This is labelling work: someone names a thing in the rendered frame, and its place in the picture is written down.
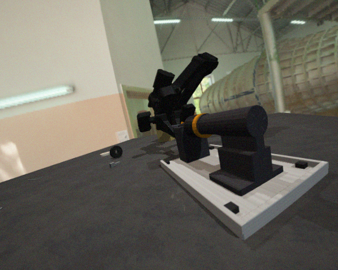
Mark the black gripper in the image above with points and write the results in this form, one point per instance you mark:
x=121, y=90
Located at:
x=162, y=116

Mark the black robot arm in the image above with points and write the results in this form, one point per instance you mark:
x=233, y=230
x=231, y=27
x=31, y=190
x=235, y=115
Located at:
x=180, y=91

